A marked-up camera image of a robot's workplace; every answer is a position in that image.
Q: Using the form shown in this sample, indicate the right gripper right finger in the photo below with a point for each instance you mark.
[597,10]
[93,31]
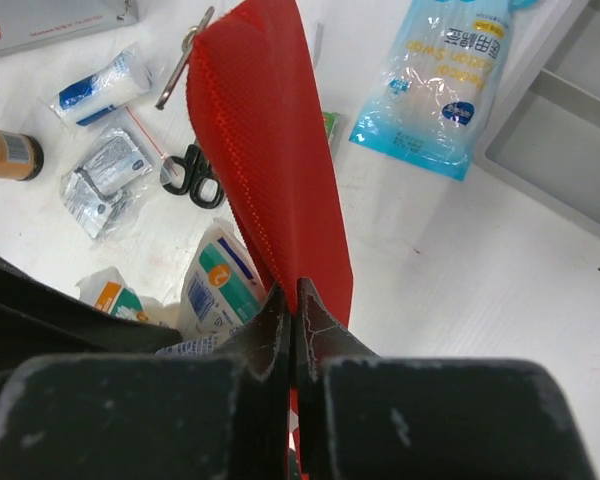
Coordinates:
[363,416]

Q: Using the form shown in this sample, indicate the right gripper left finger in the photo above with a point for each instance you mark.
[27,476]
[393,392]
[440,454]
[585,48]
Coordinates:
[106,416]

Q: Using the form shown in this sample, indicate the bag of bandage packets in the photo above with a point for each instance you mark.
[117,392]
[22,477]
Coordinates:
[221,292]

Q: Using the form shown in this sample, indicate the grey plastic divider tray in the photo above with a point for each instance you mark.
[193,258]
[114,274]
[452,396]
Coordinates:
[549,146]

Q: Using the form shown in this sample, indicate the red first aid pouch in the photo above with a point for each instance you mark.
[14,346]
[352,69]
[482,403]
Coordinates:
[254,107]

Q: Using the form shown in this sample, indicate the alcohol wipe packets bag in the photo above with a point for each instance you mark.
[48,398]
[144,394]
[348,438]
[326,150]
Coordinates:
[124,166]

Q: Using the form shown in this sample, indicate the small green box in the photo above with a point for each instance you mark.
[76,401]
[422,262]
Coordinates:
[331,122]

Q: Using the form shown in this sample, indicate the brown bottle orange cap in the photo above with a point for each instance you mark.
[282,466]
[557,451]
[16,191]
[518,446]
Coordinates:
[21,157]

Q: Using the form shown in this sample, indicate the white blue bandage roll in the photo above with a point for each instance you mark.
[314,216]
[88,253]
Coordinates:
[126,78]

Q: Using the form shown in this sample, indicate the blue cotton swab bag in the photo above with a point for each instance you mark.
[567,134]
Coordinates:
[434,94]

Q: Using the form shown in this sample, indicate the grey metal first aid box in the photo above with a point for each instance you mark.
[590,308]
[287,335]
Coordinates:
[30,24]

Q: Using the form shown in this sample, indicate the black handled bandage scissors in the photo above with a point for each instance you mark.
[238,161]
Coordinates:
[200,182]

